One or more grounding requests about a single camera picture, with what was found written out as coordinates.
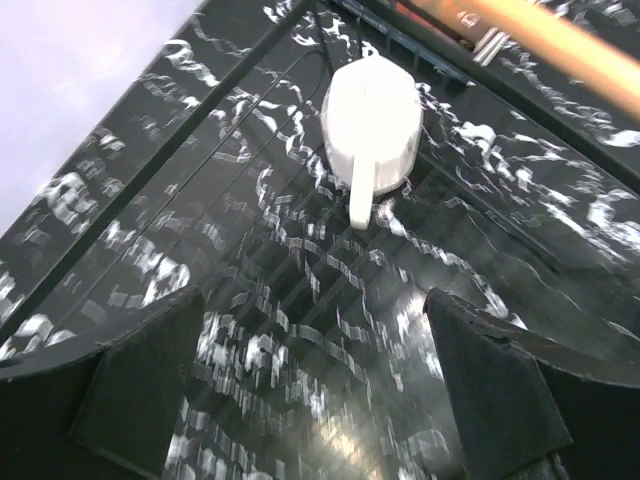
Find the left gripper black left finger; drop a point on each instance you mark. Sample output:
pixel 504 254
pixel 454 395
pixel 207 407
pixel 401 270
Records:
pixel 102 405

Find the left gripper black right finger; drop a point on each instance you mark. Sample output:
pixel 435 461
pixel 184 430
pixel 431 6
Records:
pixel 527 407

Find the white faceted mug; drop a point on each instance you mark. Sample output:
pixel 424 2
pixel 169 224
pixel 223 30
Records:
pixel 371 121

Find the paperback book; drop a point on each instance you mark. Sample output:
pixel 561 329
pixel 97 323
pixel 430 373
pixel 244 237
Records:
pixel 403 40

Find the black wire dish rack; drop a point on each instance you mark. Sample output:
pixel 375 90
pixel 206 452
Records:
pixel 316 358

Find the right wooden rack handle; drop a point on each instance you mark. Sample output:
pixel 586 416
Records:
pixel 605 69

